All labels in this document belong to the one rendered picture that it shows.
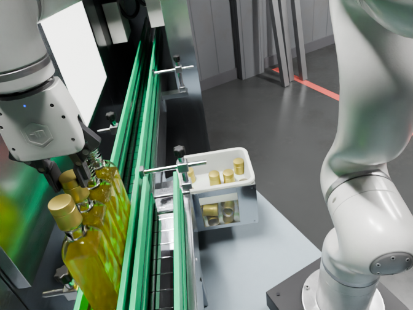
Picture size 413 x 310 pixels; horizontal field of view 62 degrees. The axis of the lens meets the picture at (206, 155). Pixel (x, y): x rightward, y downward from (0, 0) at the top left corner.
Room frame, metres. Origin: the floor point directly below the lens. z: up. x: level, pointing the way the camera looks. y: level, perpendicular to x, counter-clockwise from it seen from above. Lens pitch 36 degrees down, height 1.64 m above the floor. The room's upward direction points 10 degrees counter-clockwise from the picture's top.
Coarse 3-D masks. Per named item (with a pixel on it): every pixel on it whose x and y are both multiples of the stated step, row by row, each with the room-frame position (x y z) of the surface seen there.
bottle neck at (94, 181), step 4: (88, 160) 0.50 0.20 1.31; (88, 164) 0.49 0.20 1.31; (92, 168) 0.49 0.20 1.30; (92, 172) 0.49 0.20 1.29; (92, 176) 0.48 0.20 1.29; (96, 176) 0.49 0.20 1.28; (88, 180) 0.48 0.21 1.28; (92, 180) 0.48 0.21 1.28; (96, 180) 0.49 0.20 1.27; (88, 184) 0.48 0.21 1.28; (92, 184) 0.48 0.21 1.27; (96, 184) 0.48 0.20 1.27; (88, 188) 0.48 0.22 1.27; (92, 188) 0.48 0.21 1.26
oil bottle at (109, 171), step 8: (104, 160) 0.57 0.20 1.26; (104, 168) 0.54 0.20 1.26; (112, 168) 0.55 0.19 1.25; (104, 176) 0.52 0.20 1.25; (112, 176) 0.53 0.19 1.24; (112, 184) 0.52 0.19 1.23; (120, 184) 0.56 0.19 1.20; (120, 192) 0.54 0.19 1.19; (120, 200) 0.53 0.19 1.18; (128, 200) 0.57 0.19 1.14; (128, 208) 0.55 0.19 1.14; (128, 216) 0.53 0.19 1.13
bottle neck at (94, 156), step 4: (96, 148) 0.54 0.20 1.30; (92, 152) 0.54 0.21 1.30; (96, 152) 0.54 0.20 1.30; (88, 156) 0.54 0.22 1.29; (92, 156) 0.54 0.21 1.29; (96, 156) 0.54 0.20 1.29; (100, 156) 0.55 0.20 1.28; (92, 160) 0.53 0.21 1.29; (96, 160) 0.54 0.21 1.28; (100, 160) 0.54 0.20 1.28; (92, 164) 0.54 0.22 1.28; (96, 164) 0.54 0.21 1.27; (100, 164) 0.54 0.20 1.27; (96, 168) 0.54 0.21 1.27
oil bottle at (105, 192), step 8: (104, 184) 0.49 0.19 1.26; (96, 192) 0.47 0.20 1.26; (104, 192) 0.48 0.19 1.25; (112, 192) 0.50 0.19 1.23; (104, 200) 0.47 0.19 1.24; (112, 200) 0.49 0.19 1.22; (112, 208) 0.47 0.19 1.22; (120, 208) 0.51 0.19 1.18; (112, 216) 0.46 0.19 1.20; (120, 216) 0.49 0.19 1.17; (120, 224) 0.48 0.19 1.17; (120, 232) 0.47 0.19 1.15
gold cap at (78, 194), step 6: (66, 174) 0.44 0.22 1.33; (72, 174) 0.44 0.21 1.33; (60, 180) 0.43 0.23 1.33; (66, 180) 0.42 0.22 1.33; (72, 180) 0.42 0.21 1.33; (66, 186) 0.42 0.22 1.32; (72, 186) 0.42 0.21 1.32; (78, 186) 0.42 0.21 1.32; (66, 192) 0.42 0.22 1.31; (72, 192) 0.42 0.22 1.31; (78, 192) 0.42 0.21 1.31; (84, 192) 0.43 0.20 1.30; (78, 198) 0.42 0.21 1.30; (84, 198) 0.42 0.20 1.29
